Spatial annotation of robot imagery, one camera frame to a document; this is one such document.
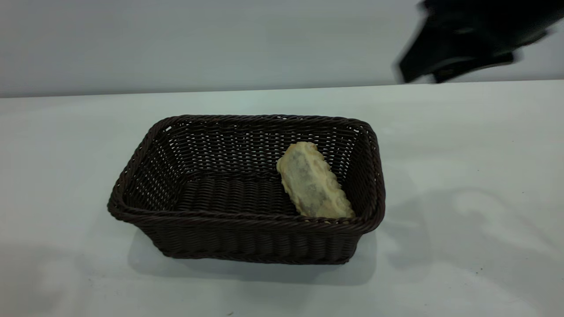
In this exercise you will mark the long ridged bread roll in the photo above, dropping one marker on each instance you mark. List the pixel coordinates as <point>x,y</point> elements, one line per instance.
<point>313,182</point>

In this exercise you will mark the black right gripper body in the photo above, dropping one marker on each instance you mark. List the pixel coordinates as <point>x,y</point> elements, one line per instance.
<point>493,22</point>

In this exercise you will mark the dark brown wicker basket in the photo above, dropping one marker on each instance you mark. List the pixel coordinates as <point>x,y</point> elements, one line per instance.
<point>246,237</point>

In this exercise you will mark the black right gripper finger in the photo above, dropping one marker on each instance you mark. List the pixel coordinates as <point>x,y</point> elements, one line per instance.
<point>476,64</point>
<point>418,57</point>

